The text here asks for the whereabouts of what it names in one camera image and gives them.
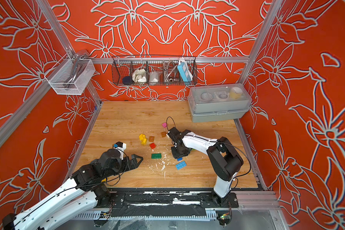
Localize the black wire wall basket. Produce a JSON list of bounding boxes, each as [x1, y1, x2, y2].
[[111, 55, 198, 86]]

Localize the grey plastic storage box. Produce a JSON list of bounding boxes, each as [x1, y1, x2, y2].
[[188, 83, 252, 123]]

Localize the metal tongs in bin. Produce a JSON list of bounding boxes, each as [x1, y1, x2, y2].
[[66, 50, 90, 88]]

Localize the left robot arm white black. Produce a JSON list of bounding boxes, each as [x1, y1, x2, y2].
[[2, 149, 143, 230]]

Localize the white crumpled bag in basket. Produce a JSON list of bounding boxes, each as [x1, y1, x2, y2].
[[132, 69, 147, 83]]

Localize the aluminium rear rail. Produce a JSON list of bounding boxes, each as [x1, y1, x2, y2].
[[91, 57, 249, 64]]

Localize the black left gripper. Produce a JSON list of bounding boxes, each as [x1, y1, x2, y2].
[[103, 154, 144, 179]]

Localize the aluminium frame post left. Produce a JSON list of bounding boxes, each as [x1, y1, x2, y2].
[[37, 1, 102, 106]]

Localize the aluminium frame post right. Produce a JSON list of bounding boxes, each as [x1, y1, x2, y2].
[[237, 0, 283, 84]]

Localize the aluminium frame post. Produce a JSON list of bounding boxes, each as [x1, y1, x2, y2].
[[237, 0, 283, 84], [37, 1, 102, 106]]

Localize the light blue lego plate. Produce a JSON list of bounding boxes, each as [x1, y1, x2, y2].
[[175, 161, 187, 170]]

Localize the aluminium frame rail left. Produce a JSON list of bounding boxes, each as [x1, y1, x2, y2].
[[0, 82, 51, 148]]

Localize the clear plastic wall bin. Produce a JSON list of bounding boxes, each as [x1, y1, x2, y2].
[[45, 49, 95, 95]]

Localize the light blue box in basket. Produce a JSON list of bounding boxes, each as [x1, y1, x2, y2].
[[177, 57, 193, 85]]

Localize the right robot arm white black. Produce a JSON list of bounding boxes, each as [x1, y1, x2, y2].
[[167, 127, 244, 207]]

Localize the yellow lego brick rear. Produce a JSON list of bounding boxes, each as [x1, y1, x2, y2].
[[139, 134, 146, 141]]

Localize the dark green lego plate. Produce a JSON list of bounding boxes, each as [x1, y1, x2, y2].
[[151, 153, 162, 159]]

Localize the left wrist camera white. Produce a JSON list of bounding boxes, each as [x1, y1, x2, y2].
[[113, 141, 127, 159]]

